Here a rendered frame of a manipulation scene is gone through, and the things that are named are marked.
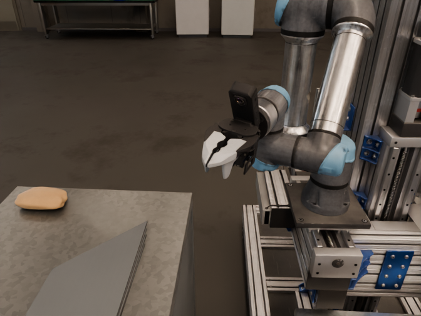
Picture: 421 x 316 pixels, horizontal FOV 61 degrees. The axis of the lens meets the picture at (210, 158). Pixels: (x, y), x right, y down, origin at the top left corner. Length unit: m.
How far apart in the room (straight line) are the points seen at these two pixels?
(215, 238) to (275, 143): 1.81
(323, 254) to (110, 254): 0.59
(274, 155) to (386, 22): 0.55
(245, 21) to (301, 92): 8.25
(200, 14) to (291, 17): 8.33
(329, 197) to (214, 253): 1.45
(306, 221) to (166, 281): 0.46
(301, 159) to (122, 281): 0.50
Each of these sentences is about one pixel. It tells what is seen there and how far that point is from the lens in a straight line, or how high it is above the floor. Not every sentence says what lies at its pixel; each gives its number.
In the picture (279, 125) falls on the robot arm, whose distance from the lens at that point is 0.82.
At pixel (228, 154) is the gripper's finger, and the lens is 0.58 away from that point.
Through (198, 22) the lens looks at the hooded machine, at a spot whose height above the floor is 0.36.
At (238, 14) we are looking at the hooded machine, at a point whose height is 0.56.
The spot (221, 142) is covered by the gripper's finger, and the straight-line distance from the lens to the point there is 0.61.
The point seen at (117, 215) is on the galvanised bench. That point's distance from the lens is 1.13.
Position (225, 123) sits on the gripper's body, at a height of 1.46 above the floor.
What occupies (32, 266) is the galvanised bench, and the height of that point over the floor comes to 1.05.
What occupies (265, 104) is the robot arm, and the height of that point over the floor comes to 1.47.
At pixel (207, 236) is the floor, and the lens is 2.60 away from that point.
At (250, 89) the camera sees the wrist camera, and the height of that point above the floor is 1.53.
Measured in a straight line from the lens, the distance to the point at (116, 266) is 0.94.
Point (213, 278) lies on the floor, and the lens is 2.33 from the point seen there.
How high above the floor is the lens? 1.73
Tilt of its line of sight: 29 degrees down
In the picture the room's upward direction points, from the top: straight up
